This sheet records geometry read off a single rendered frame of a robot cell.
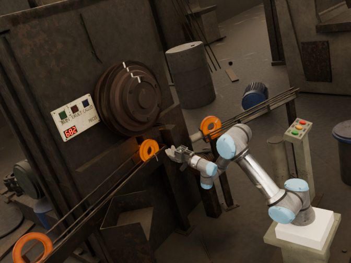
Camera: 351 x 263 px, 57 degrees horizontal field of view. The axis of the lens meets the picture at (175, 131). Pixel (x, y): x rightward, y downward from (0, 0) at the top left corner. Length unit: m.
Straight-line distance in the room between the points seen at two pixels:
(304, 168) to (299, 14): 2.30
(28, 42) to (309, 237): 1.73
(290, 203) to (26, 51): 1.51
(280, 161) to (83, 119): 1.37
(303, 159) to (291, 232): 0.68
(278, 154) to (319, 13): 2.20
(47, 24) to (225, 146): 1.13
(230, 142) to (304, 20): 2.84
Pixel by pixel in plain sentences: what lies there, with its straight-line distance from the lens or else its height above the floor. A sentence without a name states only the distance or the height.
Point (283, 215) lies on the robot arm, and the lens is 1.68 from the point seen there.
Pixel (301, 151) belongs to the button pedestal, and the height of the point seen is 0.45.
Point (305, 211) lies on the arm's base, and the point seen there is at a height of 0.44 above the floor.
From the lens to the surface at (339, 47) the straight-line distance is 4.11.
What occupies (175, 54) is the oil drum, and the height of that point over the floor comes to 0.86.
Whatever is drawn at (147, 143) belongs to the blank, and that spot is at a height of 0.80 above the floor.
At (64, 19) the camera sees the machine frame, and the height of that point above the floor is 1.67.
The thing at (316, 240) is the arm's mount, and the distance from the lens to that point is 1.82.
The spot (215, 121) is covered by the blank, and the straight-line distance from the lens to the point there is 2.33.
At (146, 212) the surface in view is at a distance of 1.83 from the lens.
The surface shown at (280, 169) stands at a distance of 2.45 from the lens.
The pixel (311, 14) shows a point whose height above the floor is 0.99.
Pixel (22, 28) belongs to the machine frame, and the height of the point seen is 1.68.
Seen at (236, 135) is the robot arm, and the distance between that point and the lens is 1.63.
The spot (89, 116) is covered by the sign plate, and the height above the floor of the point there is 1.12.
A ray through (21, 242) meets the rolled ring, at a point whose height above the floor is 0.75.
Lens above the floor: 1.63
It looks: 23 degrees down
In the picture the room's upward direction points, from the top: 17 degrees counter-clockwise
